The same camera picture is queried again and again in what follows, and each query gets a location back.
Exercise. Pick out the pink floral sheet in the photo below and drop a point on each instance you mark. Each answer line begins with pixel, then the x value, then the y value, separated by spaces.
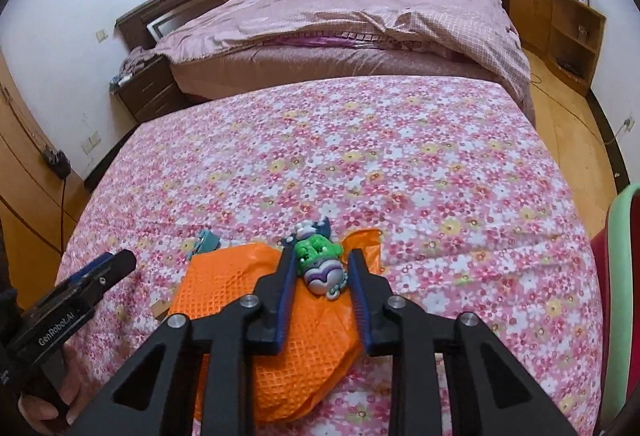
pixel 400 176

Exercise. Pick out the wooden cabinet unit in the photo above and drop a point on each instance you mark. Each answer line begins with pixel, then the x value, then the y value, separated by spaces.
pixel 530 11

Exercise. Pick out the dark wooden nightstand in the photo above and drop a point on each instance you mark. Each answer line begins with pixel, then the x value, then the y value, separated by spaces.
pixel 150 91

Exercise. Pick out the brown cardboard scrap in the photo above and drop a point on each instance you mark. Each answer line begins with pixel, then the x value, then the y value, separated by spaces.
pixel 160 310

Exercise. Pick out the green and purple toy figure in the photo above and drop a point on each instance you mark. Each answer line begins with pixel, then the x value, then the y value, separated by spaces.
pixel 315 256

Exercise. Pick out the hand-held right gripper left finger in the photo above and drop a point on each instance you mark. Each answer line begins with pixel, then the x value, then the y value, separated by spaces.
pixel 287 296

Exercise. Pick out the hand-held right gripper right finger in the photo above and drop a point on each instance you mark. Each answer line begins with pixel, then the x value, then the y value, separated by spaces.
pixel 360 296

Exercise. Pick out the person's left hand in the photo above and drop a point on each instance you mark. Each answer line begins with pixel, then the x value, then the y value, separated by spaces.
pixel 45 421

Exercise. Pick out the orange plastic bag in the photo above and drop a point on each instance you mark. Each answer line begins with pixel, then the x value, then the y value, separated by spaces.
pixel 225 286

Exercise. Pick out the red bucket with green rim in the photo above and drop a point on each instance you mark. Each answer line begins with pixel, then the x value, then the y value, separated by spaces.
pixel 622 266

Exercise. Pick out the white wall socket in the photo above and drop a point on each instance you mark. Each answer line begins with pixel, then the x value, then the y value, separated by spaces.
pixel 90 142

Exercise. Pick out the black plug adapter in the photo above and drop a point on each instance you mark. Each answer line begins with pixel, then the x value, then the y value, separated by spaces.
pixel 57 162

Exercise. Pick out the pink quilt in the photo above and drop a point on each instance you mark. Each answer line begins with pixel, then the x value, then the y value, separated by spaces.
pixel 350 11

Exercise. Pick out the black flat box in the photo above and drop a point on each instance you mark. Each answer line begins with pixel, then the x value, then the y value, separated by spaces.
pixel 570 67

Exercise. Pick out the wooden wardrobe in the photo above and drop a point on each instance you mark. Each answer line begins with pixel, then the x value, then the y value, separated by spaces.
pixel 30 156

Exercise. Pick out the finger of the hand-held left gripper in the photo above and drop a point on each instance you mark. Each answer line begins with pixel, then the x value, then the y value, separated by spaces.
pixel 120 266
pixel 92 268

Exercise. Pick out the wall light switch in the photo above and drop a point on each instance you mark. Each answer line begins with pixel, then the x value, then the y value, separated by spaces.
pixel 101 35

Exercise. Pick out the teal plastic wrapper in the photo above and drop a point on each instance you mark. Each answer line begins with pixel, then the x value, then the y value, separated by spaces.
pixel 206 243

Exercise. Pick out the crumpled cloth on nightstand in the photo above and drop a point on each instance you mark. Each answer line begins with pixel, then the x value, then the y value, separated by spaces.
pixel 136 62

